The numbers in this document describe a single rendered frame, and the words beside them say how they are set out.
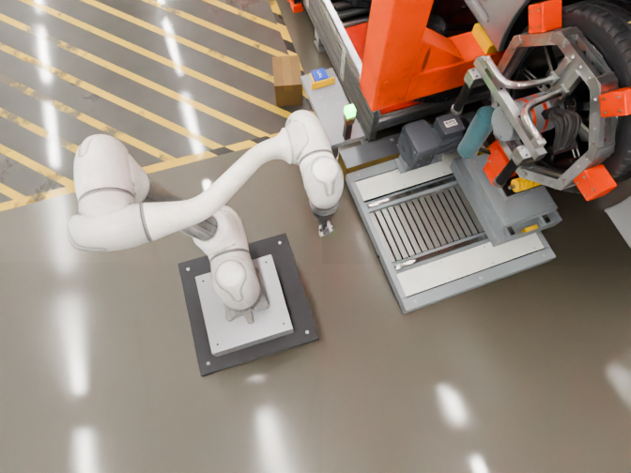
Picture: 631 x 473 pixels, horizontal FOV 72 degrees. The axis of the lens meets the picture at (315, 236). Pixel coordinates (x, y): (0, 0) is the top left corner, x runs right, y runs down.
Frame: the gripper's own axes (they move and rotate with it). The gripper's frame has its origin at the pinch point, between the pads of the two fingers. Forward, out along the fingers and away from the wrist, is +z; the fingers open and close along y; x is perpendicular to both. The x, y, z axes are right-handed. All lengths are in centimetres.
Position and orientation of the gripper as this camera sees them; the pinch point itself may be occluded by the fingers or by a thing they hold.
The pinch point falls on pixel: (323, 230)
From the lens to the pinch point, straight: 148.7
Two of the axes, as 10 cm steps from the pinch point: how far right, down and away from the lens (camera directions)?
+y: 3.4, 8.7, -3.6
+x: 9.4, -3.2, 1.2
